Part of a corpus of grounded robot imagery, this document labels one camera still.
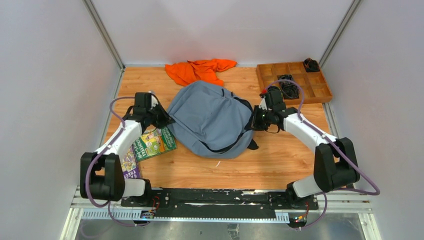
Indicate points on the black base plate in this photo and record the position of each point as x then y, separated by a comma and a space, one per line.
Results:
209, 203

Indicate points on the rolled dark tie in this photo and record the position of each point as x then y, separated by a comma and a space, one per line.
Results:
285, 79
289, 91

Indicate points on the green treehouse book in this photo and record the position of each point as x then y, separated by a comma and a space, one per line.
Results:
153, 143

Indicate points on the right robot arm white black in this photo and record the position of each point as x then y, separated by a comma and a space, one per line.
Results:
335, 164

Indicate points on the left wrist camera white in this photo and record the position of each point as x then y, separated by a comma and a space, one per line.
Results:
154, 101

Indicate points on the rolled dark tie lower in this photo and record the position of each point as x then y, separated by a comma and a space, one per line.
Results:
289, 91

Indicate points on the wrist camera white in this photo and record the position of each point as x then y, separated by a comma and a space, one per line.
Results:
263, 105
154, 101

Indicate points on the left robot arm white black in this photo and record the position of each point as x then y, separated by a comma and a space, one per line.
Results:
101, 176

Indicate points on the rolled dark tie corner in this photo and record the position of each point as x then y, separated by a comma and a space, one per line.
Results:
311, 65

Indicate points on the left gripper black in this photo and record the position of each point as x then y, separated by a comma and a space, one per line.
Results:
162, 117

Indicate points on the purple treehouse book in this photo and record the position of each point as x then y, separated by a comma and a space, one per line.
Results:
129, 165

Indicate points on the orange cloth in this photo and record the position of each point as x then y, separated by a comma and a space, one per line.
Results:
186, 73

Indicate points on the wooden compartment tray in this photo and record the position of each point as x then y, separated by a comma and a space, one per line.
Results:
314, 84

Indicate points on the aluminium frame rail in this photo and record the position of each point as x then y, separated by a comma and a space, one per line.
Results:
343, 202

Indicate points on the rolled dark tie middle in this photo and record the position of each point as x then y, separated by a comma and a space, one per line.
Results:
285, 79

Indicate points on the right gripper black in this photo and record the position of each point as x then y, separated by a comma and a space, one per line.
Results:
255, 125

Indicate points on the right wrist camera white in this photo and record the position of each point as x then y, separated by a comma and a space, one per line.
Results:
263, 105

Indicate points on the blue grey backpack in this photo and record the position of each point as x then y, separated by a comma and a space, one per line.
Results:
212, 121

